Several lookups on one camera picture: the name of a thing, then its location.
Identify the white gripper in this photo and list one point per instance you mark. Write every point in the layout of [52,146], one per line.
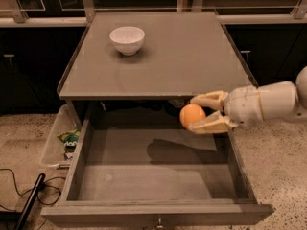
[244,105]

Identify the orange fruit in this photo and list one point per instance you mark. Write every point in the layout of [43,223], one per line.
[190,114]

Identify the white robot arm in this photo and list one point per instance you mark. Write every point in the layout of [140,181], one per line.
[283,100]

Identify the grey cabinet with top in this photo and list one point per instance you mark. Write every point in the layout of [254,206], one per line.
[184,54]

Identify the open grey top drawer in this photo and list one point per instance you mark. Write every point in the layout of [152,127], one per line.
[123,176]

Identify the metal drawer knob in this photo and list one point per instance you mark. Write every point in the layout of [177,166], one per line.
[159,225]

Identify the white ceramic bowl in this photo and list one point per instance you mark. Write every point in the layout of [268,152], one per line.
[127,40]

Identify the green snack packet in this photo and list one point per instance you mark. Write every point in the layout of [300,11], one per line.
[70,141]

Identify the clear plastic bin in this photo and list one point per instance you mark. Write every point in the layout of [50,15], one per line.
[53,151]

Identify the black bar on floor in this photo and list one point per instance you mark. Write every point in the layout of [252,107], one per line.
[30,202]

